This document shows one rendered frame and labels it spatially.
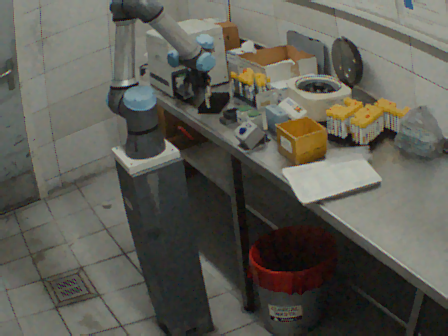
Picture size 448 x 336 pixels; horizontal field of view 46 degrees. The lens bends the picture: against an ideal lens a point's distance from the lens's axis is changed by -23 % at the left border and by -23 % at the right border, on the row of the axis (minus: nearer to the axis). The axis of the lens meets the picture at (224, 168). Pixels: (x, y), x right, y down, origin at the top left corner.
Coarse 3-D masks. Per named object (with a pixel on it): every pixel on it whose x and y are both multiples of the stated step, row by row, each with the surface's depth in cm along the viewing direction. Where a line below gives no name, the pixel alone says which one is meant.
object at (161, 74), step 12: (180, 24) 290; (192, 24) 286; (204, 24) 283; (156, 36) 277; (192, 36) 272; (216, 36) 278; (156, 48) 281; (168, 48) 269; (216, 48) 281; (156, 60) 285; (216, 60) 284; (156, 72) 290; (168, 72) 276; (180, 72) 277; (216, 72) 286; (156, 84) 294; (168, 84) 281; (216, 84) 289
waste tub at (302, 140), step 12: (300, 120) 225; (312, 120) 222; (276, 132) 222; (288, 132) 224; (300, 132) 227; (312, 132) 225; (324, 132) 215; (288, 144) 217; (300, 144) 213; (312, 144) 215; (324, 144) 217; (288, 156) 219; (300, 156) 214; (312, 156) 217
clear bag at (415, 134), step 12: (420, 108) 208; (408, 120) 211; (420, 120) 208; (432, 120) 207; (396, 132) 220; (408, 132) 213; (420, 132) 209; (432, 132) 206; (396, 144) 219; (408, 144) 215; (420, 144) 209; (432, 144) 206; (444, 144) 213; (432, 156) 209
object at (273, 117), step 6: (270, 108) 234; (270, 114) 234; (276, 114) 229; (282, 114) 229; (270, 120) 235; (276, 120) 231; (282, 120) 229; (288, 120) 230; (270, 126) 237; (270, 132) 238; (276, 138) 233
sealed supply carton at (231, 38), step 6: (210, 18) 343; (216, 18) 341; (216, 24) 327; (222, 24) 326; (228, 24) 325; (234, 24) 324; (222, 30) 320; (228, 30) 321; (234, 30) 323; (228, 36) 323; (234, 36) 324; (228, 42) 324; (234, 42) 326; (228, 48) 326; (234, 48) 327
